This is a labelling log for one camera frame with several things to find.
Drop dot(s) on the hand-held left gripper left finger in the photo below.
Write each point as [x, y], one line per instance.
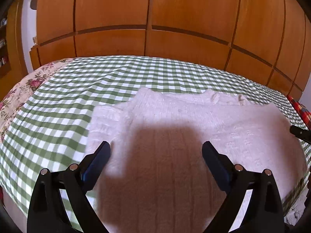
[98, 161]

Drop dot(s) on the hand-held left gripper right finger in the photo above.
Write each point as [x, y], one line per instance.
[213, 161]

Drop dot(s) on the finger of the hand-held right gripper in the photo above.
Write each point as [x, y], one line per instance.
[301, 134]

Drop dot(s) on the white knitted sweater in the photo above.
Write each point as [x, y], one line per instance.
[194, 138]

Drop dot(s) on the plaid pillow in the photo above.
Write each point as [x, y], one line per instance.
[301, 111]

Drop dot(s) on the green checkered bed sheet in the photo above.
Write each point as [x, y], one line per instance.
[73, 102]

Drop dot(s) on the white fluffy cloth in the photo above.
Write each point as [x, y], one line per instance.
[295, 206]

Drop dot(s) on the floral bedspread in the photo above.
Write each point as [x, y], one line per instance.
[21, 87]

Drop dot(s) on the wooden shelf unit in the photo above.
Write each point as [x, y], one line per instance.
[9, 41]

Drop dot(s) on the wooden wardrobe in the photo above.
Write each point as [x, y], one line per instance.
[170, 17]

